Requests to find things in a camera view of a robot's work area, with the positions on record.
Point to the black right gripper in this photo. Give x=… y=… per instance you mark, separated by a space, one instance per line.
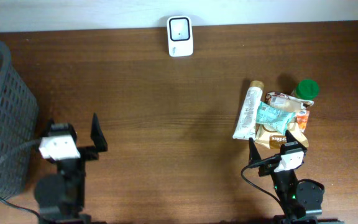
x=253 y=155

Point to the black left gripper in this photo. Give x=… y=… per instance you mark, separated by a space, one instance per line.
x=98 y=139

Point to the beige snack bag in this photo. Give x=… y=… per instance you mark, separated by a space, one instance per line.
x=269 y=137

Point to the white cream tube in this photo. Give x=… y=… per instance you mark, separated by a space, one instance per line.
x=246 y=125

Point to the teal tissue pack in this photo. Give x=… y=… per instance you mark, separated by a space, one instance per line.
x=275 y=118

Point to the orange tissue pack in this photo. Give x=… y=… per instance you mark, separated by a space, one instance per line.
x=302 y=119

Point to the green lid jar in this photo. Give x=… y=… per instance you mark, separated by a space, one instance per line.
x=306 y=90

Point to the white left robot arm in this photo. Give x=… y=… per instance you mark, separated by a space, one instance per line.
x=61 y=196

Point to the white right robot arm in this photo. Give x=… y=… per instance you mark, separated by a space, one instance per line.
x=300 y=200

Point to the white barcode scanner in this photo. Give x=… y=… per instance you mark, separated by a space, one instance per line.
x=180 y=36

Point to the grey plastic basket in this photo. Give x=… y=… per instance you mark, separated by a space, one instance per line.
x=18 y=117

